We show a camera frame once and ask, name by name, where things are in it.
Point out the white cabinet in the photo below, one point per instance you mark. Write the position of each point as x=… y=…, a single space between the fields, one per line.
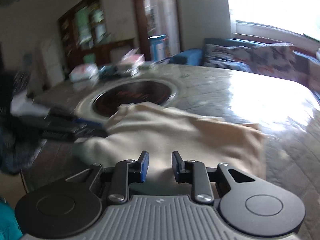
x=51 y=60

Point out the large butterfly print pillow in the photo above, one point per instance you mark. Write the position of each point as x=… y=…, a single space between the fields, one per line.
x=272 y=57

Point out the dark cloth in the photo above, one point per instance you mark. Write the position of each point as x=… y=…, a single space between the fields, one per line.
x=15 y=152

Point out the round table stove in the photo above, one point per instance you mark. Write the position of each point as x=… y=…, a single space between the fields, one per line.
x=135 y=95

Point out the blue sofa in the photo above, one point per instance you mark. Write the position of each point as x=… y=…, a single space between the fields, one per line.
x=186 y=56

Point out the brown bookshelf cabinet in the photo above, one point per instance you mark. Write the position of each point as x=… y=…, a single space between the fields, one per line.
x=85 y=25

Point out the brown door frame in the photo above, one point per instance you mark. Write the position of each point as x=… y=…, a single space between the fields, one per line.
x=137 y=17

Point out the stack of white boxes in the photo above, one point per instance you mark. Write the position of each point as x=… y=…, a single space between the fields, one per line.
x=131 y=65

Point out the white box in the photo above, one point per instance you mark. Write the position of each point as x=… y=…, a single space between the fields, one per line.
x=83 y=72

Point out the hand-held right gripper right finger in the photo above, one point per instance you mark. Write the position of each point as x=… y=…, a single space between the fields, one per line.
x=176 y=166

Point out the cream garment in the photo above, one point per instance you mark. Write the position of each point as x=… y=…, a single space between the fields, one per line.
x=162 y=130

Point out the teal clothing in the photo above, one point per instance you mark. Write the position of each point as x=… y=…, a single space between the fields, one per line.
x=7 y=220

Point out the light blue chair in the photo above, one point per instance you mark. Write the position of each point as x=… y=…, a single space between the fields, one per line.
x=158 y=47

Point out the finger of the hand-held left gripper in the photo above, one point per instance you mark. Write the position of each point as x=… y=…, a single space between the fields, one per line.
x=65 y=132
x=85 y=122

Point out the small butterfly print pillow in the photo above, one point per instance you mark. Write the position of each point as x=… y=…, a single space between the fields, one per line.
x=227 y=55

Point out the teal box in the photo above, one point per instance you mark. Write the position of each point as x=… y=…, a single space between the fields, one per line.
x=107 y=70

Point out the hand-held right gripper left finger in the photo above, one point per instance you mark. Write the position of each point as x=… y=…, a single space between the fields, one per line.
x=145 y=166

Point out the window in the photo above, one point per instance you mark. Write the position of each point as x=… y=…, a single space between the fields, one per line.
x=270 y=2

